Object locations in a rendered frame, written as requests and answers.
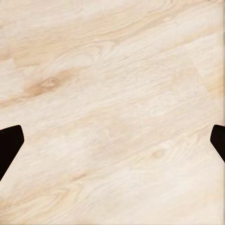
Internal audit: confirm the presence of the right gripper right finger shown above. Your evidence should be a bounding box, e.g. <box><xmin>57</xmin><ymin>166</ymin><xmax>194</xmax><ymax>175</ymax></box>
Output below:
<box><xmin>210</xmin><ymin>124</ymin><xmax>225</xmax><ymax>162</ymax></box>

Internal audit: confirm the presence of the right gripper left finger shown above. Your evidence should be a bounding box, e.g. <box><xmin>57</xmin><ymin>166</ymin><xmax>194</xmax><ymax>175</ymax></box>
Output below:
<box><xmin>0</xmin><ymin>125</ymin><xmax>24</xmax><ymax>181</ymax></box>

